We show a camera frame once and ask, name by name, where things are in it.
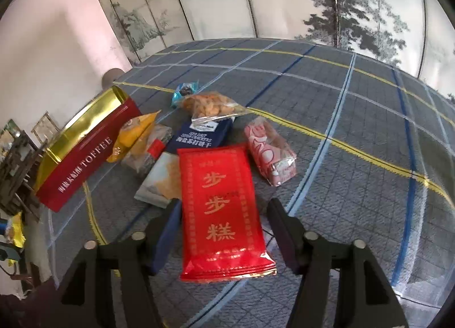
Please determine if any red snack packet gold print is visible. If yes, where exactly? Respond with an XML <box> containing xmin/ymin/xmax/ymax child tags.
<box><xmin>177</xmin><ymin>145</ymin><xmax>277</xmax><ymax>282</ymax></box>

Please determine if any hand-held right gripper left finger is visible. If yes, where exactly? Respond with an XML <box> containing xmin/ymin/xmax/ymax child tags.
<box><xmin>50</xmin><ymin>199</ymin><xmax>183</xmax><ymax>328</ymax></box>

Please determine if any ink landscape folding screen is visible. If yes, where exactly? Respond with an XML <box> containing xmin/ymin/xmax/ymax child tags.
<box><xmin>91</xmin><ymin>0</ymin><xmax>455</xmax><ymax>101</ymax></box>

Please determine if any clear bag of orange snacks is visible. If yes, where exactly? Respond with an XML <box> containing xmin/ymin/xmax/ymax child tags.
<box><xmin>181</xmin><ymin>91</ymin><xmax>251</xmax><ymax>122</ymax></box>

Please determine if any pink patterned snack packet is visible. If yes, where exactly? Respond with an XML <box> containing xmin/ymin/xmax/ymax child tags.
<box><xmin>244</xmin><ymin>117</ymin><xmax>297</xmax><ymax>186</ymax></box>

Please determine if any yellow plastic bag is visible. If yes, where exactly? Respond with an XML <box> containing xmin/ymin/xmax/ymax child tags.
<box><xmin>5</xmin><ymin>211</ymin><xmax>26</xmax><ymax>247</ymax></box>

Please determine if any grey plaid blanket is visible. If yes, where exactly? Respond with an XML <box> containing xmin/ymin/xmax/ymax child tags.
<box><xmin>37</xmin><ymin>38</ymin><xmax>455</xmax><ymax>328</ymax></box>

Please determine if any dark wooden chair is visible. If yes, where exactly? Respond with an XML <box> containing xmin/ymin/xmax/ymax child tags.
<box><xmin>0</xmin><ymin>129</ymin><xmax>48</xmax><ymax>213</ymax></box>

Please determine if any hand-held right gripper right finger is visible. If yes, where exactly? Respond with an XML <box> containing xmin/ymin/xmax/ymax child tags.
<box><xmin>266</xmin><ymin>198</ymin><xmax>409</xmax><ymax>328</ymax></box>

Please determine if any clear snack packet red label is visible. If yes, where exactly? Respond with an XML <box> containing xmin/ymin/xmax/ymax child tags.
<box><xmin>121</xmin><ymin>123</ymin><xmax>173</xmax><ymax>177</ymax></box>

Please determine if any yellow snack packet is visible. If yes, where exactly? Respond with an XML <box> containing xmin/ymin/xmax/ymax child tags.
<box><xmin>107</xmin><ymin>110</ymin><xmax>162</xmax><ymax>163</ymax></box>

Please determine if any white snack packet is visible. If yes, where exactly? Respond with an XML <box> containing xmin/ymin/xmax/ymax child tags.
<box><xmin>134</xmin><ymin>152</ymin><xmax>183</xmax><ymax>209</ymax></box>

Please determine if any red tin box gold interior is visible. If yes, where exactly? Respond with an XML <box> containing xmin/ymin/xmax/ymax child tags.
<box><xmin>34</xmin><ymin>87</ymin><xmax>143</xmax><ymax>212</ymax></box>

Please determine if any small light blue candy packet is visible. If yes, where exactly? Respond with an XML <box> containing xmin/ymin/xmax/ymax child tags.
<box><xmin>171</xmin><ymin>81</ymin><xmax>200</xmax><ymax>108</ymax></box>

